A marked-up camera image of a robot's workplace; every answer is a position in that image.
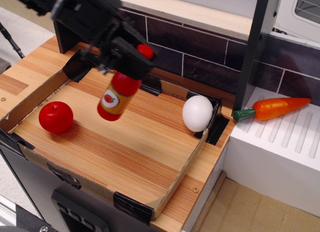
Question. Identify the white toy egg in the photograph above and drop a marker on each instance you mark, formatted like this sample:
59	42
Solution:
197	113

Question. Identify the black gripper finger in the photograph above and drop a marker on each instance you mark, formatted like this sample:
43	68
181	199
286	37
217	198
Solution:
130	53
90	57

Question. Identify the black tripod leg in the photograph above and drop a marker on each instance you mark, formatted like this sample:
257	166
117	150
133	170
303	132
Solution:
8	37

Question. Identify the white grooved sink drainboard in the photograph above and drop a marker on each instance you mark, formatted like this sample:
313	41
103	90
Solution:
279	157

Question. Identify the cardboard fence with black tape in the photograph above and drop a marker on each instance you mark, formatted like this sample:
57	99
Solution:
147	155

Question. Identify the black vertical shelf post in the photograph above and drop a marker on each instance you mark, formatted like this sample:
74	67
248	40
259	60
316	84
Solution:
262	24

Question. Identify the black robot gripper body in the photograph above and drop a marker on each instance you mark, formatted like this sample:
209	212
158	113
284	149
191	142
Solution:
91	21

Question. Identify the white appliance with rack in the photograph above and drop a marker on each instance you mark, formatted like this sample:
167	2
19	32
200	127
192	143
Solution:
299	18

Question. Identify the orange toy carrot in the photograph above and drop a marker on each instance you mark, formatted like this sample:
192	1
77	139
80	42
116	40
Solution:
270	108

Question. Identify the red toy apple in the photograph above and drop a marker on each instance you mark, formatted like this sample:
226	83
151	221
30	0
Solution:
56	117

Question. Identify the red hot sauce bottle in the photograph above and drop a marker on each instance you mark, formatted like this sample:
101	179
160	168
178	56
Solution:
117	96

